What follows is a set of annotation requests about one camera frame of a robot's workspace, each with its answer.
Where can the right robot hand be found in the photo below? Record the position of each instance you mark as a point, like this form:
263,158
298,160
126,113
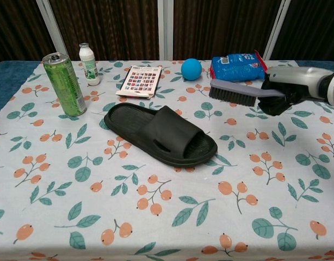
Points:
297,79

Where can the black slipper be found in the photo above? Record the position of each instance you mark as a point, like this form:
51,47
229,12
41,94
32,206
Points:
167,127

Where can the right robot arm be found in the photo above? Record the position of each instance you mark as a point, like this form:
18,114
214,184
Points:
333,87

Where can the blue snack bag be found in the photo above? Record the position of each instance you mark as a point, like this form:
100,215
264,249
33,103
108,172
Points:
235,68

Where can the blue ball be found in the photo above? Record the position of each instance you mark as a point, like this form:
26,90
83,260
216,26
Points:
191,69

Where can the printed card box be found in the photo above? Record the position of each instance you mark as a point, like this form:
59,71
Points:
139,81

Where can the floral tablecloth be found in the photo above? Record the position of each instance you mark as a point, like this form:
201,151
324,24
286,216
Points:
156,204

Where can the dark brown curtain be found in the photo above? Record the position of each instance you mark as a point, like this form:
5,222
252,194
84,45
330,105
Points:
115,27

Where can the white plastic drink bottle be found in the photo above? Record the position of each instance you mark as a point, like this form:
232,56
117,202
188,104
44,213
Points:
89,66

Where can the green drink can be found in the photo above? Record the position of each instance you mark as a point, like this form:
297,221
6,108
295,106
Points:
67,87

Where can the white frame post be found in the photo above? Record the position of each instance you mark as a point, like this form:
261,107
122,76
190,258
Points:
165,30
277,27
51,27

